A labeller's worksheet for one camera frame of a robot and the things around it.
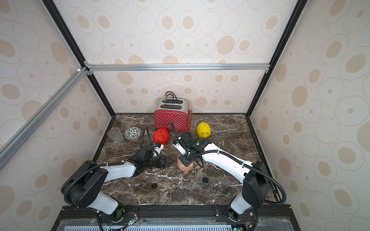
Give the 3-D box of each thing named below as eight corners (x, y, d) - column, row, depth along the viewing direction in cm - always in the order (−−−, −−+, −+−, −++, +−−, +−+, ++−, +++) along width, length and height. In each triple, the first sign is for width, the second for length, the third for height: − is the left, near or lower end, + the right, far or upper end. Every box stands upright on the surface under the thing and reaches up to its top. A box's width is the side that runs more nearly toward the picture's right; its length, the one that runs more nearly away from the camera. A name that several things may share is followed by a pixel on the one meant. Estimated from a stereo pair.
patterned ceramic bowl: (125, 140, 106) (122, 136, 102) (128, 130, 112) (126, 126, 108) (140, 140, 106) (138, 136, 102) (143, 130, 112) (141, 126, 108)
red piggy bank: (157, 148, 101) (154, 140, 93) (153, 140, 106) (150, 131, 98) (171, 142, 105) (169, 134, 97) (166, 135, 109) (165, 126, 101)
